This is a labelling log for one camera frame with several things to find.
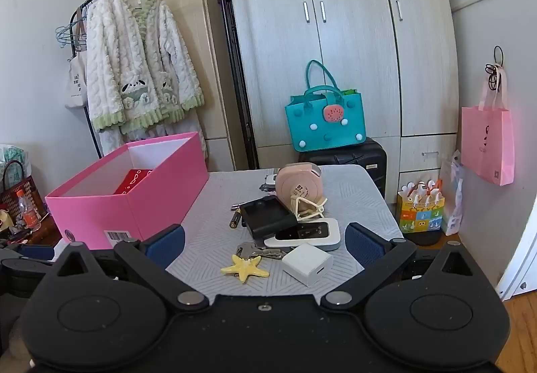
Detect white fluffy pants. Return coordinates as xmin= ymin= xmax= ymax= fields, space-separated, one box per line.
xmin=98 ymin=110 xmax=209 ymax=166

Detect red label water bottle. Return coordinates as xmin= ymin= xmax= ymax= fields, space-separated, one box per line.
xmin=16 ymin=189 xmax=42 ymax=232

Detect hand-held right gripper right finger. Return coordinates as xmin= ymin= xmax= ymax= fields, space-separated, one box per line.
xmin=321 ymin=222 xmax=479 ymax=312

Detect pink storage box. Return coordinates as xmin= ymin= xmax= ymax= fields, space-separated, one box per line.
xmin=45 ymin=132 xmax=209 ymax=250

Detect blue wire hangers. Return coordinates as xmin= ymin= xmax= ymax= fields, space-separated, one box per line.
xmin=55 ymin=16 xmax=87 ymax=49

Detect beige wooden cabinet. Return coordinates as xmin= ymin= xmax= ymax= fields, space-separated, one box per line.
xmin=103 ymin=0 xmax=238 ymax=172

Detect white canvas tote bag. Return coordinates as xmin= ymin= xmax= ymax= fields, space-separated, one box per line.
xmin=64 ymin=47 xmax=89 ymax=109

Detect white fluffy cardigan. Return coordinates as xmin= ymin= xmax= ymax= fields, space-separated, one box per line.
xmin=85 ymin=0 xmax=205 ymax=136

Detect brown wooden side table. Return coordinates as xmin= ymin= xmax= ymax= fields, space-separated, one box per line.
xmin=0 ymin=211 xmax=64 ymax=249

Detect pink round case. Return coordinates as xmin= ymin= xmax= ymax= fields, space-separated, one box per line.
xmin=275 ymin=163 xmax=326 ymax=211

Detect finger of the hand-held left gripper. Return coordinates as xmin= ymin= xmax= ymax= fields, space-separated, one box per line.
xmin=19 ymin=245 xmax=56 ymax=261

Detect white wooden wardrobe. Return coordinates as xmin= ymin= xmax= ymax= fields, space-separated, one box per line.
xmin=222 ymin=0 xmax=459 ymax=189

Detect grey patterned tablecloth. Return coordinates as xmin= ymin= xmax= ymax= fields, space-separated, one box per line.
xmin=165 ymin=165 xmax=407 ymax=297

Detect brown woven handbag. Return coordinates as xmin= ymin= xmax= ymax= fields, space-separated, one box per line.
xmin=0 ymin=160 xmax=39 ymax=216

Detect black power bank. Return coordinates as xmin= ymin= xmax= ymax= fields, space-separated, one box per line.
xmin=239 ymin=196 xmax=299 ymax=240

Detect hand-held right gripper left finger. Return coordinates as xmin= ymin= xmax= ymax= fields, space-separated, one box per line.
xmin=54 ymin=224 xmax=209 ymax=313

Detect red printed sheet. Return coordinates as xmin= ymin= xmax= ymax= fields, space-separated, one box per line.
xmin=114 ymin=169 xmax=157 ymax=195

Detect bunch of silver keys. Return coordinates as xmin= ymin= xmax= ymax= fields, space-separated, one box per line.
xmin=236 ymin=242 xmax=284 ymax=261

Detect white charger cube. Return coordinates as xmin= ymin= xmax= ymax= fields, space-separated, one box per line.
xmin=281 ymin=243 xmax=335 ymax=288

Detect yellow starfish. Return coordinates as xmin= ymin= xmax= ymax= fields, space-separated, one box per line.
xmin=221 ymin=254 xmax=270 ymax=285

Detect teal felt tote bag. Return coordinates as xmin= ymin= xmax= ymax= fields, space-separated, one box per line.
xmin=285 ymin=60 xmax=367 ymax=148

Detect colourful gift bag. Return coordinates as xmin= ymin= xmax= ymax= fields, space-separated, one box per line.
xmin=396 ymin=179 xmax=446 ymax=235

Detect white door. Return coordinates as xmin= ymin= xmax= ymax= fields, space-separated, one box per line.
xmin=496 ymin=226 xmax=537 ymax=301

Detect white pocket router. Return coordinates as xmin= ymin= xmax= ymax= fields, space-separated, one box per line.
xmin=263 ymin=217 xmax=341 ymax=252

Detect black hair ties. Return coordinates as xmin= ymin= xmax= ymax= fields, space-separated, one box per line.
xmin=485 ymin=45 xmax=505 ymax=91

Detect white plastic bag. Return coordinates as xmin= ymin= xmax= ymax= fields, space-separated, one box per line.
xmin=439 ymin=149 xmax=466 ymax=236

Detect black clothes rack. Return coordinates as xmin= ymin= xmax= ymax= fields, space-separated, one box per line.
xmin=70 ymin=0 xmax=259 ymax=171

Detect green and white bag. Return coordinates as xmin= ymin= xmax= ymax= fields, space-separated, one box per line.
xmin=0 ymin=144 xmax=33 ymax=185

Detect cream folding phone stand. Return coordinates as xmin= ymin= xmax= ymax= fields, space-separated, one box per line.
xmin=289 ymin=196 xmax=328 ymax=223

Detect pink shopping bag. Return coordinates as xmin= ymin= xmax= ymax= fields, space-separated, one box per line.
xmin=461 ymin=62 xmax=515 ymax=187

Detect black suitcase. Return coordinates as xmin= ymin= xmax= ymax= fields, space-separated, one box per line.
xmin=298 ymin=137 xmax=388 ymax=200

